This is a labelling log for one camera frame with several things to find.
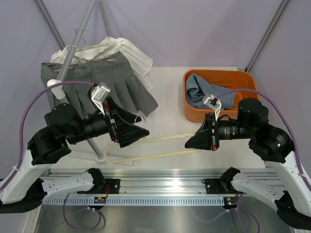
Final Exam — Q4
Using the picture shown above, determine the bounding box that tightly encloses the right frame post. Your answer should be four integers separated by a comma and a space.
244, 0, 291, 73

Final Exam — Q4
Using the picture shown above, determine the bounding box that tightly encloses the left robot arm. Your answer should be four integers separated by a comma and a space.
0, 97, 149, 214

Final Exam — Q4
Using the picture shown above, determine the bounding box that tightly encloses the white slotted cable duct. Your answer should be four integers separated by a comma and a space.
44, 195, 225, 206

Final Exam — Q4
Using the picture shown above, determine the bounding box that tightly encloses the cream plastic hanger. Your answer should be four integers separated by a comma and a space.
98, 115, 199, 166

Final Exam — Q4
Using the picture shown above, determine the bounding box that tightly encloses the blue denim skirt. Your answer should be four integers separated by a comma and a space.
185, 73, 230, 109

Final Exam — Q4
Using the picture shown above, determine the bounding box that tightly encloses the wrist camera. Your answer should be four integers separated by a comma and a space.
91, 82, 111, 115
203, 95, 222, 120

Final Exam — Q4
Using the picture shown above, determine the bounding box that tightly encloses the silver clothes rack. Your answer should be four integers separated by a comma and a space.
47, 0, 112, 163

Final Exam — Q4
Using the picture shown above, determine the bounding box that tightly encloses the frame post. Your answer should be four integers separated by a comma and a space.
34, 0, 65, 50
244, 0, 291, 73

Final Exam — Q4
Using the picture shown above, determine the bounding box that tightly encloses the aluminium mounting rail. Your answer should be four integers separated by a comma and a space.
47, 167, 285, 196

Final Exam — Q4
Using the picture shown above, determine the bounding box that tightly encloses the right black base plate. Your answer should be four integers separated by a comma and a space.
202, 178, 242, 195

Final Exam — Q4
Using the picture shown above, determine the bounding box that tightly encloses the pink hanger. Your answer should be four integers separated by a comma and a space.
54, 58, 115, 73

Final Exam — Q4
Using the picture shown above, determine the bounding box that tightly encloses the grey pleated skirt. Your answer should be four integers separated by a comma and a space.
40, 51, 159, 117

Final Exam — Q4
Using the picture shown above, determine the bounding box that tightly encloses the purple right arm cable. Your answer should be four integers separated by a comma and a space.
194, 89, 311, 230

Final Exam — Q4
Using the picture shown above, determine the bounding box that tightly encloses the cream hanger of white skirt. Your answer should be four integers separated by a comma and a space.
76, 43, 109, 52

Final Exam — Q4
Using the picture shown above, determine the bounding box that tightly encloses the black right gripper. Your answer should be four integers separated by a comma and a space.
186, 112, 255, 150

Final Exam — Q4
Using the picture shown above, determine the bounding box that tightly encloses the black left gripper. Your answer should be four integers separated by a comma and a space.
66, 96, 150, 147

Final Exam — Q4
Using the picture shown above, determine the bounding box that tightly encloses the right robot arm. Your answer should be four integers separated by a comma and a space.
185, 99, 311, 230

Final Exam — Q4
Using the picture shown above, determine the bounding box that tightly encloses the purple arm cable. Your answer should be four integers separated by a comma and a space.
0, 81, 106, 230
194, 89, 311, 230

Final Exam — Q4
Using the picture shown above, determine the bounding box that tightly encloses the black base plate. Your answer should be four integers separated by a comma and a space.
76, 178, 121, 195
202, 178, 242, 195

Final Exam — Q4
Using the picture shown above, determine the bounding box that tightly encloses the white pleated skirt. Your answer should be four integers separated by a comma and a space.
50, 36, 155, 92

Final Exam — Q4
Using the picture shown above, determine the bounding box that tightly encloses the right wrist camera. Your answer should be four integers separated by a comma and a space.
203, 95, 222, 120

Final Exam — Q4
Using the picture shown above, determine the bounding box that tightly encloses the left frame post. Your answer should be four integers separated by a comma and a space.
34, 0, 65, 50

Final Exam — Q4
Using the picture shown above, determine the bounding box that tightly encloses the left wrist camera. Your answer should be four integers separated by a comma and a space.
91, 82, 111, 115

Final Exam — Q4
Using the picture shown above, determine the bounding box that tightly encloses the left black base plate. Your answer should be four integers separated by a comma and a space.
76, 178, 121, 195

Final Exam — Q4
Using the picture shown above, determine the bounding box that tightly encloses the orange plastic basket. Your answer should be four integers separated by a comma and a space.
183, 69, 257, 122

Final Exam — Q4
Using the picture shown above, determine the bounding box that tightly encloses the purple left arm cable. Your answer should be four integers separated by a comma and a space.
0, 81, 106, 230

